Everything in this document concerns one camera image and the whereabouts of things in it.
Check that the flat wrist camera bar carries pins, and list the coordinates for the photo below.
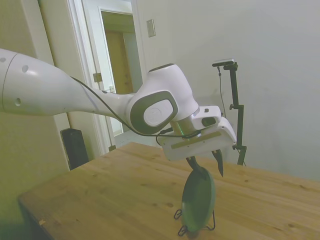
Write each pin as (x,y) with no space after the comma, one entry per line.
(200,140)

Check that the brown wooden door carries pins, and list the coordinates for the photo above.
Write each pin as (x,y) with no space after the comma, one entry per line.
(120,65)

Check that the black jointed camera stand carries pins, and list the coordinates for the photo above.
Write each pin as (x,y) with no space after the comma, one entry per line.
(235,87)

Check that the white door frame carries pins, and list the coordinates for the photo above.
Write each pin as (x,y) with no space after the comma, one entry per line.
(86,50)

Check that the black tower box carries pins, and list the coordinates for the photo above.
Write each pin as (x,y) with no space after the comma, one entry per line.
(75,150)

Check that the white wall switch plate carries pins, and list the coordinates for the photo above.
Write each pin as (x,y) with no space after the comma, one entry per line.
(151,28)

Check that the grey exterior camera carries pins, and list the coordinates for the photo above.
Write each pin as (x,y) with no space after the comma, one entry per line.
(223,62)

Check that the green round plate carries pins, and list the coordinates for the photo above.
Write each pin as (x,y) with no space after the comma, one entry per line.
(197,200)

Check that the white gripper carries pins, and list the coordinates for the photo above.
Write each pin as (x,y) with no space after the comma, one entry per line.
(190,151)

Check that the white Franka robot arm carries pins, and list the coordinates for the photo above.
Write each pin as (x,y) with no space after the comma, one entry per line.
(37,87)

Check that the brass door latch plate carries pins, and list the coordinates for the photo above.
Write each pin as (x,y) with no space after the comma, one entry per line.
(97,77)

